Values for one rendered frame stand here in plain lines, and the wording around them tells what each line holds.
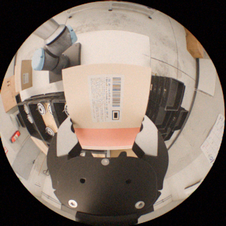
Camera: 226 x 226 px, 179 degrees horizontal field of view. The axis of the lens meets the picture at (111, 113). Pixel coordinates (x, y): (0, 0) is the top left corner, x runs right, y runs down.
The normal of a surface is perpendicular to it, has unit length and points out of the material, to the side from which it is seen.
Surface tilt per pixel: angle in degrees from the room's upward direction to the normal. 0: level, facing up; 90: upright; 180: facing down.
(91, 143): 0
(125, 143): 0
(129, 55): 0
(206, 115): 90
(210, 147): 90
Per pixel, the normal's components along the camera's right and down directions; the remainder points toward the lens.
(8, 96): 0.99, 0.07
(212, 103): -1.00, 0.01
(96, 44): 0.04, 0.48
